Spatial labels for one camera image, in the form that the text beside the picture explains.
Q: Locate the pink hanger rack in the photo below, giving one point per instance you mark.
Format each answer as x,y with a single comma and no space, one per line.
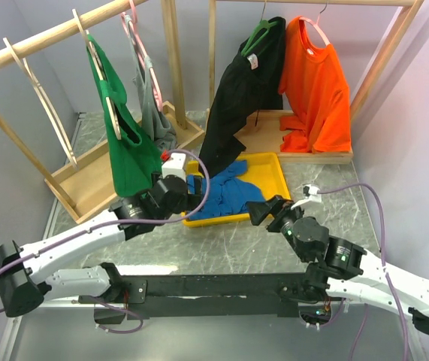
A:
315,24
141,58

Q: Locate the blue garment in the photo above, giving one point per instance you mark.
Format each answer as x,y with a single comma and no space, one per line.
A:
229,194

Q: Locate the yellow plastic tray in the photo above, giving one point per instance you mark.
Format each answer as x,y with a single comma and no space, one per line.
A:
264,170

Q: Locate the right wooden clothes rack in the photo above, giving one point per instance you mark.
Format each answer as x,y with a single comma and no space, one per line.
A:
262,133

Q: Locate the left wooden clothes rack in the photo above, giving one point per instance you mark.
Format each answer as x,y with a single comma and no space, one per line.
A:
85,186

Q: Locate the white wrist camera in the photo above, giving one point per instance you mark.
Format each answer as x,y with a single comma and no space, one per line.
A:
174,164
312,196

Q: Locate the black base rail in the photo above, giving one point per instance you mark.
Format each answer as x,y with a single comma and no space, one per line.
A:
280,294

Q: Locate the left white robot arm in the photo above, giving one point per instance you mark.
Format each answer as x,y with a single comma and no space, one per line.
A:
31,274

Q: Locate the green hanger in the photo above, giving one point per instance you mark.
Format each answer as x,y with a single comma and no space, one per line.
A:
259,32

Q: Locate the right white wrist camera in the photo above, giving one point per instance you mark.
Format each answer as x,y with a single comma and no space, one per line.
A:
312,196

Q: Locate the grey tank top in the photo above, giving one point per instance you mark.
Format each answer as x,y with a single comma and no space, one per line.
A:
153,122

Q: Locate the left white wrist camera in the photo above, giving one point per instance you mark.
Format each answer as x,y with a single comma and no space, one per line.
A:
174,164

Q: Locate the pink hanger left rack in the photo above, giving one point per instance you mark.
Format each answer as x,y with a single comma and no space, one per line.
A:
141,58

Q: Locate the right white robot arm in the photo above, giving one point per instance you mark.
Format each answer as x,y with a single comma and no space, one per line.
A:
337,268

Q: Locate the pink hanger right rack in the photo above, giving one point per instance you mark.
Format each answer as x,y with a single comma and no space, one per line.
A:
315,24

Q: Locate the orange t-shirt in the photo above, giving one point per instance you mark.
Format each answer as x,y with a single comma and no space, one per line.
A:
315,86

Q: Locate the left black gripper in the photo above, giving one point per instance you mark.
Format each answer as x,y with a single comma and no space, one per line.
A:
191,201

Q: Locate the wooden clothes rack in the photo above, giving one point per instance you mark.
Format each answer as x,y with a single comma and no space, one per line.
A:
85,186
262,133

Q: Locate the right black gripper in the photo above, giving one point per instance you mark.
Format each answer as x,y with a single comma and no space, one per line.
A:
276,207

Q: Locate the green tank top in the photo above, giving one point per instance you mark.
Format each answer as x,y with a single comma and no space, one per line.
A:
135,157

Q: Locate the black t-shirt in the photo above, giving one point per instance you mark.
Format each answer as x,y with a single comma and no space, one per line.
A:
242,91

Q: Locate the wooden hanger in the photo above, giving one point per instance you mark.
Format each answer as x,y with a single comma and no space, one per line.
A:
46,104
100,75

